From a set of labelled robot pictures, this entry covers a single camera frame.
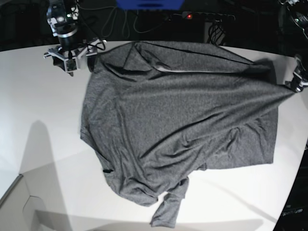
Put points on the blue box at top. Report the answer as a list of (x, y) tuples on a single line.
[(149, 4)]

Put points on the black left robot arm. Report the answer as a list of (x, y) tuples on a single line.
[(297, 13)]

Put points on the white power strip red switch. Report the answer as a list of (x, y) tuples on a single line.
[(205, 16)]

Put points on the white cardboard box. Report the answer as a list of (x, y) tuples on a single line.
[(17, 209)]

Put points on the grey t-shirt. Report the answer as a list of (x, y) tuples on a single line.
[(155, 111)]

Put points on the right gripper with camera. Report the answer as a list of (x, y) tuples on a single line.
[(84, 56)]

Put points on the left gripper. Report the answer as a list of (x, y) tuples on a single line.
[(298, 82)]

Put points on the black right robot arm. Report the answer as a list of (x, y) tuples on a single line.
[(66, 23)]

